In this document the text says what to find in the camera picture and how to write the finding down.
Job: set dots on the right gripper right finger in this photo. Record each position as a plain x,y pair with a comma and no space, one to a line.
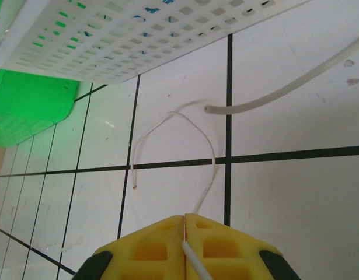
240,262

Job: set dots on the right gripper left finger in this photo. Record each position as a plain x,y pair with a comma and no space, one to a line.
150,253

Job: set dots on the green plastic mesh basket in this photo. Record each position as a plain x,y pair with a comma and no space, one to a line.
30,111

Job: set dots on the white plastic mesh basket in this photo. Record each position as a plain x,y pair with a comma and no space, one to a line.
18,35

